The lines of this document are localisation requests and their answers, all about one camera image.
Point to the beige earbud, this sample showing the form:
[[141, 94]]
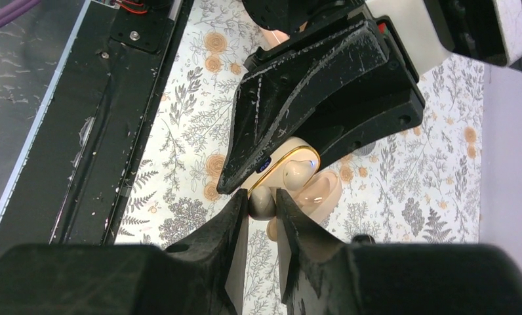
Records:
[[262, 204], [297, 173]]

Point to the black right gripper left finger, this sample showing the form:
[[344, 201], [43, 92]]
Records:
[[203, 273]]

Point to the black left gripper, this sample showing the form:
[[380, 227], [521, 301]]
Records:
[[327, 83]]

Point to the floral table mat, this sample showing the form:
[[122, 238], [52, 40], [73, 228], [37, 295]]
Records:
[[420, 185]]

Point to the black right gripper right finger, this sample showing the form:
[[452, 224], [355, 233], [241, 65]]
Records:
[[321, 274]]

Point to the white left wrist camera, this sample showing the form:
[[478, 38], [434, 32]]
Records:
[[426, 33]]

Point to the beige earbud charging case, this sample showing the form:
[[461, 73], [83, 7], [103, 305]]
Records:
[[317, 198]]

